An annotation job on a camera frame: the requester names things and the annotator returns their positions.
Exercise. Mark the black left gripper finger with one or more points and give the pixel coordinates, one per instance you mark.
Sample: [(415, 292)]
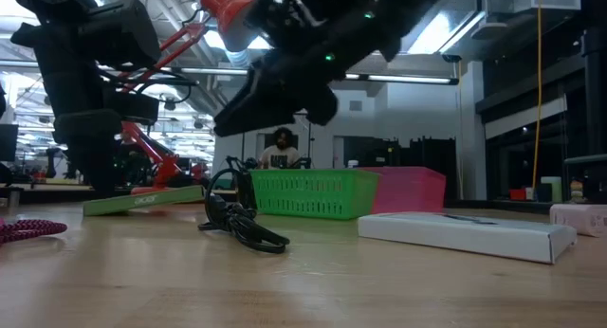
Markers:
[(87, 169), (106, 171)]

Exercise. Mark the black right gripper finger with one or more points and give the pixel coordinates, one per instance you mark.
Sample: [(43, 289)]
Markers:
[(261, 107), (322, 105)]

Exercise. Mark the white card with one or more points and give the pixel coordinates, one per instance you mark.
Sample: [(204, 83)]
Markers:
[(142, 200)]

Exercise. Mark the white cardboard box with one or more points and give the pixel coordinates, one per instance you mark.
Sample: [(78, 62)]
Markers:
[(465, 235)]

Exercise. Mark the small pink box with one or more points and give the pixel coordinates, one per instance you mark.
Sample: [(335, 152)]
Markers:
[(581, 219)]

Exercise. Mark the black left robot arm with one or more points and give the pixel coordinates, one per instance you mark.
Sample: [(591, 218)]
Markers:
[(61, 58)]

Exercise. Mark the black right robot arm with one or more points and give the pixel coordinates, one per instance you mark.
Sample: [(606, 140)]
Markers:
[(408, 5)]

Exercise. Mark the green plastic bin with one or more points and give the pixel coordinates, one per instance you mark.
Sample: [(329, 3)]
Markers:
[(313, 195)]

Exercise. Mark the red plastic bin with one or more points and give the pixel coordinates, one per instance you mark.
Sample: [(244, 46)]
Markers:
[(412, 190)]

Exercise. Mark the person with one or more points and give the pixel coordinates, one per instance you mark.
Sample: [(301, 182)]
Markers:
[(280, 152)]

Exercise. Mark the black monitor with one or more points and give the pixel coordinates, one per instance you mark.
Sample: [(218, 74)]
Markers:
[(8, 143)]

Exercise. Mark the ceiling light strip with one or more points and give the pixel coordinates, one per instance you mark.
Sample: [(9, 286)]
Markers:
[(408, 79)]

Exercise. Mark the red desk lamp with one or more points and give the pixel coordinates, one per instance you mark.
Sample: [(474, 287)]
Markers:
[(227, 10)]

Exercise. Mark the small red container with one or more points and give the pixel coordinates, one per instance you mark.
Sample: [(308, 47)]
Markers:
[(518, 194)]

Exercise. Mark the black pillar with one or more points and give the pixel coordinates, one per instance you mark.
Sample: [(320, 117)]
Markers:
[(595, 81)]

